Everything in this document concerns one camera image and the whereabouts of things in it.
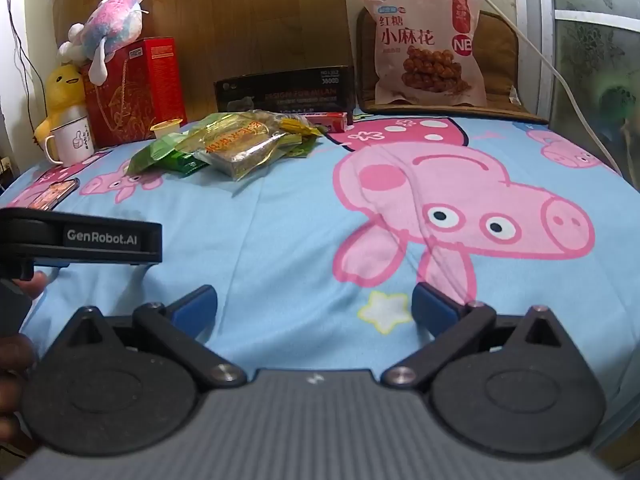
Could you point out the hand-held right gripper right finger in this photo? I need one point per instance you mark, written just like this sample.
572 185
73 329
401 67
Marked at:
434 310

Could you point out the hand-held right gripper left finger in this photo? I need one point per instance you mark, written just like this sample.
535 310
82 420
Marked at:
200 305

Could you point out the small jelly cup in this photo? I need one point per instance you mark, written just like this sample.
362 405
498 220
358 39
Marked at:
167 130

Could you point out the clear cake packet red print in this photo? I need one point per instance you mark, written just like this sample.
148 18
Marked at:
240 145

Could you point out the light green snack packet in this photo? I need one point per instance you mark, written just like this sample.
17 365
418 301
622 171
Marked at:
212 121

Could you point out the yellow green snack packets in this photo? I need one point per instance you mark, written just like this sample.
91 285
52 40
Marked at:
300 135

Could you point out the small red box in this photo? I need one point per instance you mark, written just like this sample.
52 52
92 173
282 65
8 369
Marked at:
327 121

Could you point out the black cardboard box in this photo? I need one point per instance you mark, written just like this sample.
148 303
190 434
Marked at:
285 87

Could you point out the person's left hand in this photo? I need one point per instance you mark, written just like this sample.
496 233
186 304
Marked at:
12 390

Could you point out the smartphone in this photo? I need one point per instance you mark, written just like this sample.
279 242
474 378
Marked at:
52 194

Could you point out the white enamel mug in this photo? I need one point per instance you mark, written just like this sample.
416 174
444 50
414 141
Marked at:
72 142

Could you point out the blue cartoon pig bedsheet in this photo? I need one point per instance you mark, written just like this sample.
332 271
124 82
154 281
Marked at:
290 220

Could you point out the red gift box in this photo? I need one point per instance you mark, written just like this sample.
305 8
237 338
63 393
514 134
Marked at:
130 100

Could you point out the yellow duck plush toy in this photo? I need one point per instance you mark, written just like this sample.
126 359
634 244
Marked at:
60 90

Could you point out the pink blue plush toy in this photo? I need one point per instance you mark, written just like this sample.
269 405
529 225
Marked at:
110 25

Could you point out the brown seat cushion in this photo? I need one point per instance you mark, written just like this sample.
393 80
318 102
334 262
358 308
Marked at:
505 60

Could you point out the large pink snack bag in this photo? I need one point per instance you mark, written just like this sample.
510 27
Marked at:
425 45

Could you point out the wooden board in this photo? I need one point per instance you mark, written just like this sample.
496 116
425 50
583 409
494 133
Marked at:
225 20

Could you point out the frosted glass door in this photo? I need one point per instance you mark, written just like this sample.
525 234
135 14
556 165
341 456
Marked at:
590 50

